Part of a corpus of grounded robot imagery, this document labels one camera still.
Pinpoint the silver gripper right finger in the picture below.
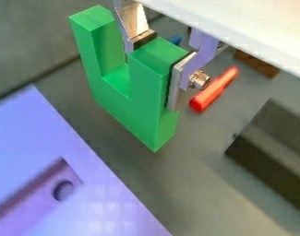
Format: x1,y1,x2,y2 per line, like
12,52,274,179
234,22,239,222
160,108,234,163
167,29,230,112

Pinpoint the green U-shaped block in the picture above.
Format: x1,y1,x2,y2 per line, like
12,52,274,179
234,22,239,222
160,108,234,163
71,6,187,151

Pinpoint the purple board with cross slot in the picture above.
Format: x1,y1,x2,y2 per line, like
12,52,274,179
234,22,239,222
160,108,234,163
0,86,172,236

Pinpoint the red cylindrical peg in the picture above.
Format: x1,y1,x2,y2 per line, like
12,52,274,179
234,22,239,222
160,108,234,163
190,66,239,112

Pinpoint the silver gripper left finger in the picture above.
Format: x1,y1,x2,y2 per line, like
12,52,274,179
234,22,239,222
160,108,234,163
113,0,157,53

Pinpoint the small blue object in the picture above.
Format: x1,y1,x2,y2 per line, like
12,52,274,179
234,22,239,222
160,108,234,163
170,34,183,45

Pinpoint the brown T-shaped block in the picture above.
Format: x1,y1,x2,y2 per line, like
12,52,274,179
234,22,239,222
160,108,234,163
235,50,281,78

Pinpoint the dark grey U-shaped block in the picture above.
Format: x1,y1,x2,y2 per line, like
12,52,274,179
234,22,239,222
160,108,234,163
226,99,300,210

